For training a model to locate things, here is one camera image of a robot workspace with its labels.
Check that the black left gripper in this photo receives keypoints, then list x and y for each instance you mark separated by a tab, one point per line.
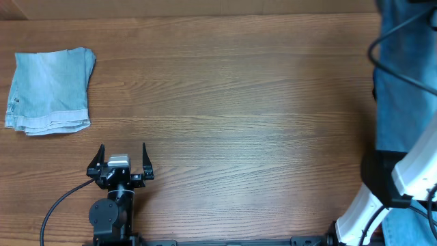
120	175

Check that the medium blue denim jeans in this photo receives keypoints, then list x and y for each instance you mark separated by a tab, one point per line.
403	110

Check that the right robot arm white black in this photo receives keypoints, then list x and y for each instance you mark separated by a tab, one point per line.
389	180

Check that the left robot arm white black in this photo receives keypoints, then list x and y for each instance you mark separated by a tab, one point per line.
112	217

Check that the folded light blue jeans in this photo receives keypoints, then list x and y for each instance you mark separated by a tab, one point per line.
48	94

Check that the brown cardboard backboard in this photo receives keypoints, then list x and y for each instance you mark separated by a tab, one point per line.
17	10

